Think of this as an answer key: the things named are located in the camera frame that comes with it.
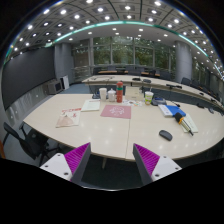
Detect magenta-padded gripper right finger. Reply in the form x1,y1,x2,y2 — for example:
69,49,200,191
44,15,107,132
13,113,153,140
132,143,183,186

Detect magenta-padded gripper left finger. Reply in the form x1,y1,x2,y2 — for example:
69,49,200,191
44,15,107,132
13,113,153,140
39,142,92,185

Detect black computer mouse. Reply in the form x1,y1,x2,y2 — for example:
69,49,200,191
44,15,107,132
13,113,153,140
158,129,174,142

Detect pink printed mouse pad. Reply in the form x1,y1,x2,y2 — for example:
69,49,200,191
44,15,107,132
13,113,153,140
100,104,132,120

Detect red and white leaflet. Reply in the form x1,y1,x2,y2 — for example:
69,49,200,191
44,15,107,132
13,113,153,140
55,107,83,129

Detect white booklet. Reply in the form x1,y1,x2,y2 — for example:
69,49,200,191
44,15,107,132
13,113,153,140
80,99,101,112

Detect black office chair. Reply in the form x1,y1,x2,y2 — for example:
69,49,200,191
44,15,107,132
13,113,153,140
2,121,58,161

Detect blue and white book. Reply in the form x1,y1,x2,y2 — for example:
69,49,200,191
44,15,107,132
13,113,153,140
157,104,187,118

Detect white printed paper sheet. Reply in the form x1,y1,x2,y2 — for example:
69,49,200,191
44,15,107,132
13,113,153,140
181,113,199,134

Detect colourful sticker sheet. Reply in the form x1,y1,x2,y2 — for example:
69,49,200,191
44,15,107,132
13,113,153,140
121,98,145,108

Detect dark conference microphone console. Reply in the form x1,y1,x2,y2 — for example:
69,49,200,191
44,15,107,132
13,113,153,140
151,96,168,107

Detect green-printed paper cup with straw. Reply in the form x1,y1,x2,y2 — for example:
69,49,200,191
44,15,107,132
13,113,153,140
144,87,155,106

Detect white paper cup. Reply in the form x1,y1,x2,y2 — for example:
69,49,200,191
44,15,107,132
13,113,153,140
98,87,108,102

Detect red bottle with green band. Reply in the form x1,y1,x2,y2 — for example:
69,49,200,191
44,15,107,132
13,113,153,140
116,80,124,104

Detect grey box appliance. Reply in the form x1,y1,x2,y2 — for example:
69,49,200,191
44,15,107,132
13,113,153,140
45,79,64,95

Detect white standing panel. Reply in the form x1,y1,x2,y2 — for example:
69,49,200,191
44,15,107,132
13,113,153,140
59,75,70,90

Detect long curved wooden desk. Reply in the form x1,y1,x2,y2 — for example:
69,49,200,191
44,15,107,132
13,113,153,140
82,74,224,108

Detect dark office chairs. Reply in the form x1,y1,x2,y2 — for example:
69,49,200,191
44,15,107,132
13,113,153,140
93,64,216,98

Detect ceiling lights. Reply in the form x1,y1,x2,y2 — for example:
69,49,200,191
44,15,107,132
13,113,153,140
13,0,224,73

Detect black microphone with orange ring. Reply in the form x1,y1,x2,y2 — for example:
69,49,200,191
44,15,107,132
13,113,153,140
174,112,195,137

